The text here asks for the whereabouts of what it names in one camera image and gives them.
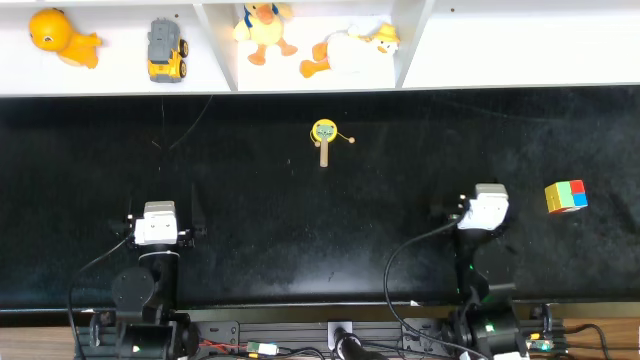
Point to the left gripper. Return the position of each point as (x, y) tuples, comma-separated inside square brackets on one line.
[(125, 231)]

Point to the grey and yellow toy truck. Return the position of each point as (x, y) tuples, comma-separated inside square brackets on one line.
[(165, 55)]

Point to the yellow rattle drum toy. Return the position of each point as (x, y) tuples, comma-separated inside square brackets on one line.
[(325, 131)]

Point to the orange dinosaur figure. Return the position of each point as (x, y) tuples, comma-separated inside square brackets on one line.
[(55, 32)]

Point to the many-coloured puzzle cube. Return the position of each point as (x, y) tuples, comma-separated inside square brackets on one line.
[(565, 196)]

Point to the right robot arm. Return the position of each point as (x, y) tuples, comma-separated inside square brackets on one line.
[(470, 250)]

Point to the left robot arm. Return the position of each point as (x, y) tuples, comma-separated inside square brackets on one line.
[(132, 287)]

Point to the white shelf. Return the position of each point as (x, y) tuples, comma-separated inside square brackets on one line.
[(125, 75)]

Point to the yellow plush duck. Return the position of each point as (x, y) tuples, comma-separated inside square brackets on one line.
[(265, 30)]

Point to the white plush duck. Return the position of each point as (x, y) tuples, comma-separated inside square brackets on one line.
[(355, 52)]

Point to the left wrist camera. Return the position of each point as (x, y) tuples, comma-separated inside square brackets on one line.
[(156, 225)]

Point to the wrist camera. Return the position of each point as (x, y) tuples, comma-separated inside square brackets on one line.
[(156, 225), (484, 207)]

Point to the mounting rail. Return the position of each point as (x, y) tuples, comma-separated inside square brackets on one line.
[(300, 332)]

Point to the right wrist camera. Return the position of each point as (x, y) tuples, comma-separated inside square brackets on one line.
[(484, 207)]

